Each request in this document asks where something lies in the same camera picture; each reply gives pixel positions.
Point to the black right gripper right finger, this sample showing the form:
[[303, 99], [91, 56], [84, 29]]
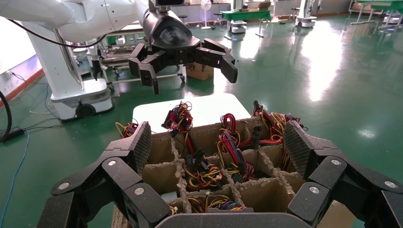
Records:
[[330, 176]]

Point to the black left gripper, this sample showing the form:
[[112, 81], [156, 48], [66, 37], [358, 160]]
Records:
[[167, 34]]

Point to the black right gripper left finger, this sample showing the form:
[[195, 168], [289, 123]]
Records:
[[119, 176]]

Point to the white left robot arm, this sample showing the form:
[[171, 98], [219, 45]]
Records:
[[94, 12]]

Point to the brown cardboard box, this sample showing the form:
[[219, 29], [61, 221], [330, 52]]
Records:
[[201, 74]]

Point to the cardboard divider box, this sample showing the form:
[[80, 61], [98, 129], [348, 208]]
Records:
[[270, 195]]

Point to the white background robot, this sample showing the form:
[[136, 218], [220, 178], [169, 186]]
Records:
[[306, 21], [237, 26]]

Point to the green cloth covered table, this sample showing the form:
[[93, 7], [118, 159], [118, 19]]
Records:
[[245, 15]]

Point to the white robot torso and base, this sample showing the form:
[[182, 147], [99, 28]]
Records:
[[66, 94]]

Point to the black power strip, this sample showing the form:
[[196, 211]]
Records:
[[14, 132]]

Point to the green table with metal legs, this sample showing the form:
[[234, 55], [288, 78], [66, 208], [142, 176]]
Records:
[[377, 4]]

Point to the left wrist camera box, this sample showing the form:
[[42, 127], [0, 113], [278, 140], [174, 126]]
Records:
[[168, 2]]

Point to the white pedestal fan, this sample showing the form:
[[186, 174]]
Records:
[[206, 4]]

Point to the white metal frame cart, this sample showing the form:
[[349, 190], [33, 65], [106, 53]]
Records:
[[126, 32]]

